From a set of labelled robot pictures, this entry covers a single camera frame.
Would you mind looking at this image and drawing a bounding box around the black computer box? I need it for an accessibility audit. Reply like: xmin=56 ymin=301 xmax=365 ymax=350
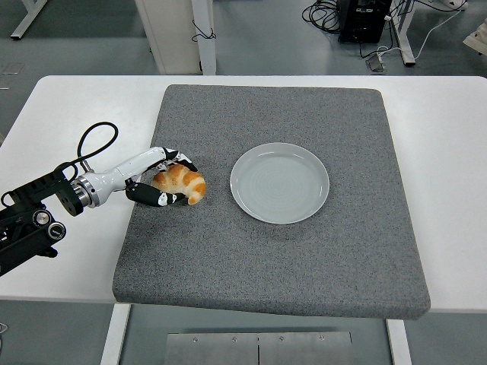
xmin=336 ymin=0 xmax=393 ymax=43

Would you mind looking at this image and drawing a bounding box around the white cable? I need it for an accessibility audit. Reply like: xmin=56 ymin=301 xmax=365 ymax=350
xmin=376 ymin=0 xmax=473 ymax=62

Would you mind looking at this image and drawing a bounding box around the golden croissant bread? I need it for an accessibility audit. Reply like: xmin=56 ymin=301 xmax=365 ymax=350
xmin=151 ymin=163 xmax=207 ymax=206

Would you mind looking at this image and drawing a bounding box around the round grey plate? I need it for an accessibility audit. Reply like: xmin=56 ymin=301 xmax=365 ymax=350
xmin=229 ymin=142 xmax=330 ymax=225

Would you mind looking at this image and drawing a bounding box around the black cable bundle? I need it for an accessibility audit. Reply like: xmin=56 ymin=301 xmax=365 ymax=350
xmin=301 ymin=0 xmax=343 ymax=36

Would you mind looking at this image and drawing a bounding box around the white table leg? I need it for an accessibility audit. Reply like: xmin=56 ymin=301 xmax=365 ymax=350
xmin=99 ymin=303 xmax=132 ymax=365
xmin=385 ymin=318 xmax=414 ymax=365

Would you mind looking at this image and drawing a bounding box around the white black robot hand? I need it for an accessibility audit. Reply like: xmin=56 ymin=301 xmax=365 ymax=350
xmin=88 ymin=146 xmax=199 ymax=208

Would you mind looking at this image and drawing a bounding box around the white desk leg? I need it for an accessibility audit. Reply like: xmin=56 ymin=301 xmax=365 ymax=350
xmin=10 ymin=0 xmax=49 ymax=41
xmin=391 ymin=0 xmax=416 ymax=68

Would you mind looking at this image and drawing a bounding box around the thin black cable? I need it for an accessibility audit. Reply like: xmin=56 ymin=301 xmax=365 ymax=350
xmin=191 ymin=18 xmax=217 ymax=43

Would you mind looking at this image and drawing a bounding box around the grey floor socket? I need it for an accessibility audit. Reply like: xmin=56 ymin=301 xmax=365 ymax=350
xmin=364 ymin=52 xmax=388 ymax=73

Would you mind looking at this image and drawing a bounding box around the beige cabinet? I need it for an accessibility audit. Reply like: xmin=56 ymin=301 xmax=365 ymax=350
xmin=133 ymin=0 xmax=202 ymax=75

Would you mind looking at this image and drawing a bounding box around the white post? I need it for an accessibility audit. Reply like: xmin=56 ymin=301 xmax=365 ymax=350
xmin=191 ymin=0 xmax=218 ymax=76

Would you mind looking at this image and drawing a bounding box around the grey felt mat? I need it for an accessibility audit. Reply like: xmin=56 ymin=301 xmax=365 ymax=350
xmin=111 ymin=84 xmax=432 ymax=321

